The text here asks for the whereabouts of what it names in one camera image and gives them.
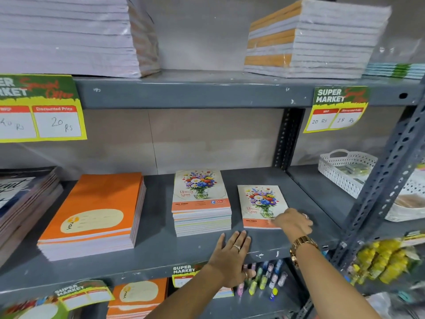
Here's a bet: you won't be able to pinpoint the person's left hand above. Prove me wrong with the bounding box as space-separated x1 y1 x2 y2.
207 231 256 290

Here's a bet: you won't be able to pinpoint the person's right hand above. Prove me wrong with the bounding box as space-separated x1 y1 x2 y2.
272 208 313 242

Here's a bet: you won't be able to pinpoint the single floral cover notebook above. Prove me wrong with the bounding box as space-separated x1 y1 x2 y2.
237 185 289 230

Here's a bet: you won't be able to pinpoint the person's left forearm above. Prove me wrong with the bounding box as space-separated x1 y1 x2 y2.
145 264 221 319

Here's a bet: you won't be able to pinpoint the person's right forearm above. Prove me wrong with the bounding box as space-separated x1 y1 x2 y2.
292 242 382 319

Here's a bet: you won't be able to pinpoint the row of small colourful bottles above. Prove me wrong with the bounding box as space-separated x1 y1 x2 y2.
236 259 289 301

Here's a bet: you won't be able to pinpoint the gold wristwatch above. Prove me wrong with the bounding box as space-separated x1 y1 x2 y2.
290 236 319 268

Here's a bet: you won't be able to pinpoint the stack of pastel notebooks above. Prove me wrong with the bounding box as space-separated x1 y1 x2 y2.
212 287 235 300

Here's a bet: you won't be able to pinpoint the stack of floral notebooks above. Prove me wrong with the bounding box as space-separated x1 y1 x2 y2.
171 169 232 237

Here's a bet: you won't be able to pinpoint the grey metal shelf board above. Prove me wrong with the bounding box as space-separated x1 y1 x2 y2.
287 163 425 244
0 167 343 295
71 69 425 110

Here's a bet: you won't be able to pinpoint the small yellow-green price sign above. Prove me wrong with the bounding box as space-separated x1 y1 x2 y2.
303 86 370 134
54 280 115 311
172 264 208 289

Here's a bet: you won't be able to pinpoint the white perforated plastic basket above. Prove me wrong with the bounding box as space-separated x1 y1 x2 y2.
318 149 379 200

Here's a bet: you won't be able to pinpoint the black perforated shelf upright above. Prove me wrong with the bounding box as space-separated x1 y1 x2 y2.
272 108 305 171

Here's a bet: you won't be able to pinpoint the small packets in basket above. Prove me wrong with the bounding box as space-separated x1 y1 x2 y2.
343 163 372 184

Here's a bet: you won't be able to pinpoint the stack of orange notebooks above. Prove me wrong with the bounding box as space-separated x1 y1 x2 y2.
37 172 147 262
107 278 169 319

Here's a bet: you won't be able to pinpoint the bunch of yellow toys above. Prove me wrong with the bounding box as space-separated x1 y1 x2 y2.
348 238 421 286

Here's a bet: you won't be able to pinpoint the grey perforated shelf upright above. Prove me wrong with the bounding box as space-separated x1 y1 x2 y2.
331 74 425 267

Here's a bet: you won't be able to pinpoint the stack of orange-spine notebooks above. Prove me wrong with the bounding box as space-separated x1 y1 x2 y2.
244 0 392 79

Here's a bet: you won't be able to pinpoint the stack of green-blue notebooks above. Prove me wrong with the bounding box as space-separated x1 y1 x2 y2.
363 63 425 80

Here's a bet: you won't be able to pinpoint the stack of dark cover books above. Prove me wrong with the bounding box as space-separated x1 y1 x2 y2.
0 167 64 268

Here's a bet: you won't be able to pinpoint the colourful cover notebook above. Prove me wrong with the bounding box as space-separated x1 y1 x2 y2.
0 295 68 319

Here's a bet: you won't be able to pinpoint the large yellow-green price sign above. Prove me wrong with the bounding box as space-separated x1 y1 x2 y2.
0 74 88 143

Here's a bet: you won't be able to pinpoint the tall stack of white notebooks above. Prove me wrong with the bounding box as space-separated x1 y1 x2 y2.
0 0 162 79

